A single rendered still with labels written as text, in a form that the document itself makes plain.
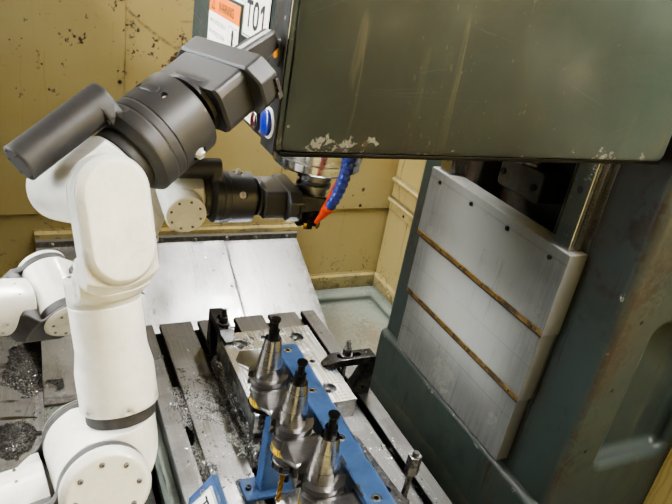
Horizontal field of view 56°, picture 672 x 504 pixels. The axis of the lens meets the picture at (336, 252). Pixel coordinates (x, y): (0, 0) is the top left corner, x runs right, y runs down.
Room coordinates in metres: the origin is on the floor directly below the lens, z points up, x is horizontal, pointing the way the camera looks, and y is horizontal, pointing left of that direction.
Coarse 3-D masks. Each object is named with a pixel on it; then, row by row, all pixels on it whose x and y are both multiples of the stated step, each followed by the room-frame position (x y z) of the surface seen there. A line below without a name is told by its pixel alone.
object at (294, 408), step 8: (304, 384) 0.72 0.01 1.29; (288, 392) 0.71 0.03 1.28; (296, 392) 0.71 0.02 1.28; (304, 392) 0.71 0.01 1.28; (288, 400) 0.71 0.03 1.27; (296, 400) 0.70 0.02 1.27; (304, 400) 0.71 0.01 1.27; (280, 408) 0.72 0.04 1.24; (288, 408) 0.70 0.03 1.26; (296, 408) 0.70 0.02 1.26; (304, 408) 0.71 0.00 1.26; (280, 416) 0.71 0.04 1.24; (288, 416) 0.70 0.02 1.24; (296, 416) 0.70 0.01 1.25; (304, 416) 0.71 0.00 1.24; (288, 424) 0.70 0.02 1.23; (296, 424) 0.70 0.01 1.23; (304, 424) 0.71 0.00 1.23
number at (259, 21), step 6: (258, 0) 0.78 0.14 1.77; (264, 0) 0.76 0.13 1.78; (258, 6) 0.78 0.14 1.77; (264, 6) 0.76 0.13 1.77; (258, 12) 0.78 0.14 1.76; (264, 12) 0.76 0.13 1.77; (252, 18) 0.80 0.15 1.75; (258, 18) 0.78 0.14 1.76; (264, 18) 0.76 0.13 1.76; (252, 24) 0.80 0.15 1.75; (258, 24) 0.78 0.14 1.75; (264, 24) 0.76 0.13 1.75; (252, 30) 0.79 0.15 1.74; (258, 30) 0.77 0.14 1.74
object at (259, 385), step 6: (252, 366) 0.82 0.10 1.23; (282, 366) 0.84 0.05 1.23; (252, 372) 0.81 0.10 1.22; (282, 372) 0.83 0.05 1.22; (252, 378) 0.79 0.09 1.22; (258, 378) 0.80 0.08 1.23; (282, 378) 0.81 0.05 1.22; (252, 384) 0.79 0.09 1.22; (258, 384) 0.79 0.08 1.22; (264, 384) 0.78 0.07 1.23; (270, 384) 0.79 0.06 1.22; (276, 384) 0.79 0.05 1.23; (282, 384) 0.80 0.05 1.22; (252, 390) 0.79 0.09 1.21; (258, 390) 0.79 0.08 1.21; (264, 390) 0.79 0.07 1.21; (270, 390) 0.79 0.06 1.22
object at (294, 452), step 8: (288, 440) 0.68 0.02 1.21; (296, 440) 0.69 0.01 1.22; (304, 440) 0.69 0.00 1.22; (312, 440) 0.69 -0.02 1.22; (288, 448) 0.67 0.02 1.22; (296, 448) 0.67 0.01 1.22; (304, 448) 0.67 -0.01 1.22; (312, 448) 0.68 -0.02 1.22; (288, 456) 0.65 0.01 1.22; (296, 456) 0.66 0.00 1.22; (304, 456) 0.66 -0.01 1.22; (296, 464) 0.64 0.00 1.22
